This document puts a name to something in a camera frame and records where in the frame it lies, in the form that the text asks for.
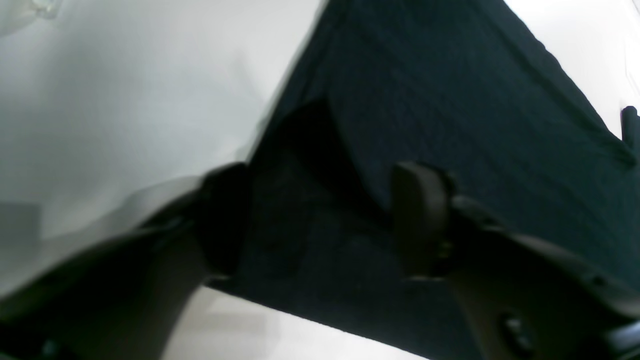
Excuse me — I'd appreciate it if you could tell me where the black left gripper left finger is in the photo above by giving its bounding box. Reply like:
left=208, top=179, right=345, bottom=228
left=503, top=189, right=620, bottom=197
left=1, top=162, right=250, bottom=360

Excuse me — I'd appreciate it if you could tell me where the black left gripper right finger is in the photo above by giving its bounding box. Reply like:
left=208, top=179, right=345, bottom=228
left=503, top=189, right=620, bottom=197
left=390, top=161, right=640, bottom=360

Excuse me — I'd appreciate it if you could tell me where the black T-shirt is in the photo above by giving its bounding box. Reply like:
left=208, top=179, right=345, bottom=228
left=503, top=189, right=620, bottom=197
left=209, top=0, right=639, bottom=360

